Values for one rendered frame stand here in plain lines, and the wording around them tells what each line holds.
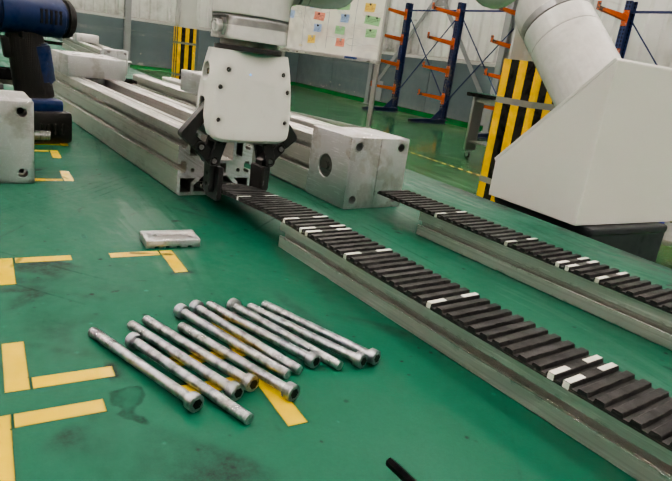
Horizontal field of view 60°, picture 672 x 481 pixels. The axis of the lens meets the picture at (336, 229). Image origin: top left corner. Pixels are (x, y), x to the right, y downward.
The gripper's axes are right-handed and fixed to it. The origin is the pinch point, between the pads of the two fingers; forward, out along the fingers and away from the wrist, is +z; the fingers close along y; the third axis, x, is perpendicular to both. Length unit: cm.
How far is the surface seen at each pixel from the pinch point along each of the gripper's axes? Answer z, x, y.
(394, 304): 2.2, -30.7, -1.2
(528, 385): 2.1, -43.4, -1.1
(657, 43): -92, 369, 801
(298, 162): -0.2, 10.6, 15.2
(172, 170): 0.4, 7.8, -4.9
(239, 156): -1.8, 6.2, 3.3
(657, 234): 5, -19, 66
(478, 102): 12, 413, 518
